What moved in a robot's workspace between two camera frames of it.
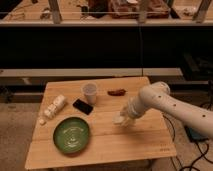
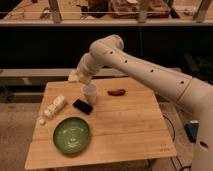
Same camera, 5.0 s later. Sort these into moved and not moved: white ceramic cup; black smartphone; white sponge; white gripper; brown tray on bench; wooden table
Moved: white sponge; white gripper
Not moved: black smartphone; brown tray on bench; wooden table; white ceramic cup
